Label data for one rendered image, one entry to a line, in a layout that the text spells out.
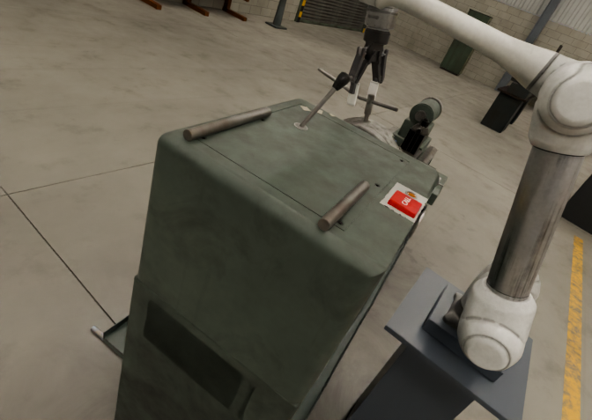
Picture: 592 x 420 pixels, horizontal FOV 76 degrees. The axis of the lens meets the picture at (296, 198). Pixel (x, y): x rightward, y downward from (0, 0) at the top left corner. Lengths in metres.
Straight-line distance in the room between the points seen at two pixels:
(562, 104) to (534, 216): 0.26
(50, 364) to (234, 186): 1.38
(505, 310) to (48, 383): 1.59
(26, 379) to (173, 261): 1.11
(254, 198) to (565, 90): 0.61
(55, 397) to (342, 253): 1.42
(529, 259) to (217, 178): 0.74
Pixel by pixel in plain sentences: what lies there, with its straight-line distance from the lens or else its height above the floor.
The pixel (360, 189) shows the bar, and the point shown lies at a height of 1.28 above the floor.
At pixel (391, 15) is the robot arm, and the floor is 1.54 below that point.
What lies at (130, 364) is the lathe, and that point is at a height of 0.53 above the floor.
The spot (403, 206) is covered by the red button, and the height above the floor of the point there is 1.27.
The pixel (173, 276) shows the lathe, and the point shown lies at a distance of 0.88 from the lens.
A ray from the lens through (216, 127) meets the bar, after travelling 0.78.
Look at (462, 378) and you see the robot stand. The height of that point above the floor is 0.75.
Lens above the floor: 1.60
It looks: 31 degrees down
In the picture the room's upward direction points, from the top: 22 degrees clockwise
